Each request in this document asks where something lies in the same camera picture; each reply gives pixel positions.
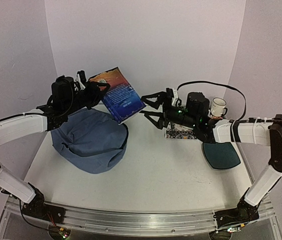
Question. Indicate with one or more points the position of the blue orange back-cover book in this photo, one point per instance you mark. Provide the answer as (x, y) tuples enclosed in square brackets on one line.
[(121, 100)]

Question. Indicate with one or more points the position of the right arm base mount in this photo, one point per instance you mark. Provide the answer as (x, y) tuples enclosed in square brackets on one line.
[(234, 217)]

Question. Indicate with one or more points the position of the dark teal square plate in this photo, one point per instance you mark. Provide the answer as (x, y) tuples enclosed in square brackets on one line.
[(221, 156)]

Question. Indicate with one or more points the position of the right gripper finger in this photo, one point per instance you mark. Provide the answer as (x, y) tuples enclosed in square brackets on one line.
[(160, 123), (155, 100)]

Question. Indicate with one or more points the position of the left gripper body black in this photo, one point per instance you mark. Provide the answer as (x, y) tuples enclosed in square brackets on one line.
[(88, 99)]

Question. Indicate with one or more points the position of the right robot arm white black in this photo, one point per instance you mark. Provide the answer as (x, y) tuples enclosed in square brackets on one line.
[(265, 132)]

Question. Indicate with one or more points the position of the white enamel mug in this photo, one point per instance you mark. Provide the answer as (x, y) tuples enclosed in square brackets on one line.
[(218, 107)]

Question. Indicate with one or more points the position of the blue student backpack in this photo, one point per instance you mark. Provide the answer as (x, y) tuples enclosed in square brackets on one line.
[(91, 140)]

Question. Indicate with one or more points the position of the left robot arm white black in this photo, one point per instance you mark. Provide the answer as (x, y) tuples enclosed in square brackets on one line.
[(13, 128)]

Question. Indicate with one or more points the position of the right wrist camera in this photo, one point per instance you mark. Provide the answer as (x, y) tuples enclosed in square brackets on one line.
[(173, 95)]

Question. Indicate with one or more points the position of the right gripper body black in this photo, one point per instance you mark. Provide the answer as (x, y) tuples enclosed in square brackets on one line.
[(163, 110)]

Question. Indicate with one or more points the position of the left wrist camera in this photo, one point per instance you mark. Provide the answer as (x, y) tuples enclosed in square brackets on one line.
[(80, 79)]

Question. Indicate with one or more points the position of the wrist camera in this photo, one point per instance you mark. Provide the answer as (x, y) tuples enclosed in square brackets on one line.
[(173, 95), (80, 79)]

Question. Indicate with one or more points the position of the aluminium table front rail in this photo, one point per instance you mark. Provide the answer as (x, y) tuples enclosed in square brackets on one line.
[(83, 223)]

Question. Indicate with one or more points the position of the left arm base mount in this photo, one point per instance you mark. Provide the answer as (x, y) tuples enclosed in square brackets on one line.
[(40, 210)]

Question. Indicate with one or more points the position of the patterned black placemat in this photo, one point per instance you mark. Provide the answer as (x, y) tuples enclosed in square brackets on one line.
[(176, 131)]

